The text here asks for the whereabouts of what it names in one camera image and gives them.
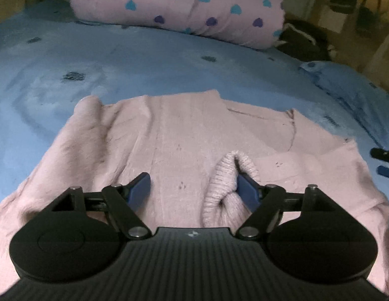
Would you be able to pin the blue dandelion pillow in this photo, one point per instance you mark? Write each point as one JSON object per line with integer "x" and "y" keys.
{"x": 367, "y": 103}

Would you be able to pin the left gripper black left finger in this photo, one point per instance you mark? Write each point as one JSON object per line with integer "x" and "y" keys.
{"x": 80, "y": 234}

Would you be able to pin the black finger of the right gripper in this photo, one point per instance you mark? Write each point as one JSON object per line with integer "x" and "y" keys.
{"x": 382, "y": 155}

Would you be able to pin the pink knit sweater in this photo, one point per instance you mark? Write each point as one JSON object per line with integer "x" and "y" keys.
{"x": 192, "y": 145}

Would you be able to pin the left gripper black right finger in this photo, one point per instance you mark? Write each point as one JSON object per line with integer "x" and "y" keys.
{"x": 306, "y": 235}

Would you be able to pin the black and white garment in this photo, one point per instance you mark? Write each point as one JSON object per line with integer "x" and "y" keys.
{"x": 304, "y": 41}

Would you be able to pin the pink heart-print folded quilt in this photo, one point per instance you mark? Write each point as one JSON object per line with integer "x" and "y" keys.
{"x": 254, "y": 24}

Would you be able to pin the blue dandelion bed sheet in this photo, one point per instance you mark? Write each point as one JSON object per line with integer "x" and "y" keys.
{"x": 49, "y": 61}

